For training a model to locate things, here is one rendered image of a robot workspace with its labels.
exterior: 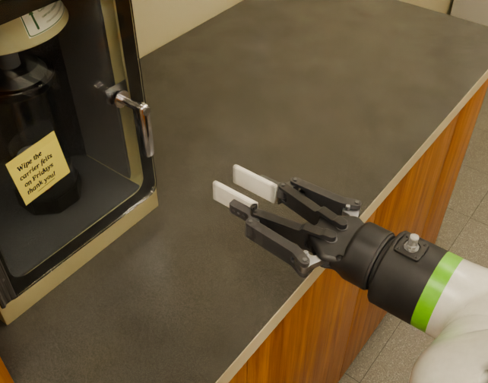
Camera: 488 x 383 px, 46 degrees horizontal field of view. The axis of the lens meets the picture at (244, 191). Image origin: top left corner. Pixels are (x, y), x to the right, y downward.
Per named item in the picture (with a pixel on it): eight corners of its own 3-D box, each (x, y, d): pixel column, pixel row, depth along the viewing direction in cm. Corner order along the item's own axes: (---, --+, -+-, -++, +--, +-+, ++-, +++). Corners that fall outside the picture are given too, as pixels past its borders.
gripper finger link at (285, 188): (341, 227, 68) (350, 222, 68) (277, 180, 74) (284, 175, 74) (337, 249, 70) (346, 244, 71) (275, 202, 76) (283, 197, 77)
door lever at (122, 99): (134, 140, 88) (122, 148, 86) (125, 87, 81) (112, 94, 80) (160, 153, 85) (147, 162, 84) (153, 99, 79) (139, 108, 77)
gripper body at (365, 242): (406, 220, 66) (336, 187, 70) (370, 265, 61) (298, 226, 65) (394, 263, 71) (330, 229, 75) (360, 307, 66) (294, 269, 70)
